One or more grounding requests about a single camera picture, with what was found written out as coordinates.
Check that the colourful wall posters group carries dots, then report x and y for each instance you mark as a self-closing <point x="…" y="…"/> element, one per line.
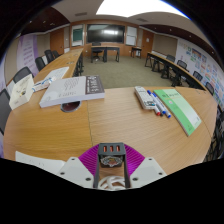
<point x="203" y="65"/>

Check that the brown wooden door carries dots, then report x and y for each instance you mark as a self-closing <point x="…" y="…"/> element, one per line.
<point x="57" y="41"/>
<point x="147" y="43"/>

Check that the large black wall screen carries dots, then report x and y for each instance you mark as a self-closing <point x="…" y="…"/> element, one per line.
<point x="106" y="33"/>

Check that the white printed paper sheet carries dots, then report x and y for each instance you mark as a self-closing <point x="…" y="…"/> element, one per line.
<point x="57" y="72"/>

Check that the blue whiteboard marker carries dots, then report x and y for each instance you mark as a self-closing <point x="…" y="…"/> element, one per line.
<point x="164" y="109"/>
<point x="159" y="106"/>

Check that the purple wall banner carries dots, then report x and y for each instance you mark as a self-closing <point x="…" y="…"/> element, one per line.
<point x="27" y="53"/>

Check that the dark round table grommet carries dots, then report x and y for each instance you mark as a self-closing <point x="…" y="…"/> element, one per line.
<point x="70" y="107"/>

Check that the white whiteboard eraser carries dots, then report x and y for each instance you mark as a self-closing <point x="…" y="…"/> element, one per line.
<point x="144" y="97"/>

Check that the green booklet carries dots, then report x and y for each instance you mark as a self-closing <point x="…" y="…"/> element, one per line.
<point x="178" y="108"/>

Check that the green wall board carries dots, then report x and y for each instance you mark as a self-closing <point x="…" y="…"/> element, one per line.
<point x="77" y="36"/>

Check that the wooden desk with black legs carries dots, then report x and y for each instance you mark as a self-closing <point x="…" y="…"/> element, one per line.
<point x="106" y="47"/>

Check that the small white and blue box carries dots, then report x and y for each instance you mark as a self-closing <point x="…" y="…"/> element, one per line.
<point x="43" y="84"/>

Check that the thick white book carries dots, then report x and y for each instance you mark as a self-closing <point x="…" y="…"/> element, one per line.
<point x="66" y="90"/>

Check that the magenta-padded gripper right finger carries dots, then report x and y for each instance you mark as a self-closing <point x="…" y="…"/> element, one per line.
<point x="146" y="170"/>

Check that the large ceiling light panel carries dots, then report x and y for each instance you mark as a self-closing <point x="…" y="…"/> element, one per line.
<point x="140" y="7"/>

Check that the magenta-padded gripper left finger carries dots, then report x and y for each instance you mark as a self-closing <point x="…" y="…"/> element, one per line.
<point x="78" y="170"/>

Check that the small wooden side desk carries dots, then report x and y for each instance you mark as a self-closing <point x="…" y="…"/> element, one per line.
<point x="136" y="48"/>

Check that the white wall board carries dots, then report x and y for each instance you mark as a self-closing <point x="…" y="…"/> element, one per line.
<point x="131" y="35"/>

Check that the red whiteboard marker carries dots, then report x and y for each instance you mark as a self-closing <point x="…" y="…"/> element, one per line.
<point x="154" y="104"/>

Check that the row of black office chairs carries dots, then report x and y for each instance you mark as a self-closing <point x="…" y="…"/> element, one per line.
<point x="48" y="56"/>
<point x="196" y="76"/>

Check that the black charger block with sticker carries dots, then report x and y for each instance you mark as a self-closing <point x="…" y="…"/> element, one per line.
<point x="111" y="154"/>

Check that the white open cardboard box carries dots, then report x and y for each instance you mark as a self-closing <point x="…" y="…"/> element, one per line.
<point x="20" y="93"/>

